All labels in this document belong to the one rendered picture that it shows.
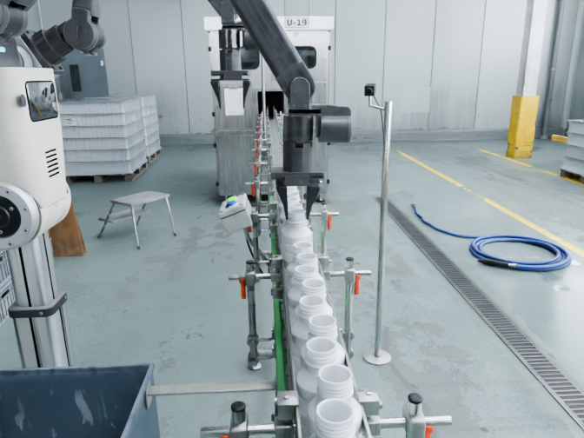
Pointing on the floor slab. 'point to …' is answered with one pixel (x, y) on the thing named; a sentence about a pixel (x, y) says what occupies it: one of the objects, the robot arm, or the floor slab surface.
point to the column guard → (522, 126)
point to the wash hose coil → (511, 241)
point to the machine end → (306, 29)
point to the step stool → (134, 209)
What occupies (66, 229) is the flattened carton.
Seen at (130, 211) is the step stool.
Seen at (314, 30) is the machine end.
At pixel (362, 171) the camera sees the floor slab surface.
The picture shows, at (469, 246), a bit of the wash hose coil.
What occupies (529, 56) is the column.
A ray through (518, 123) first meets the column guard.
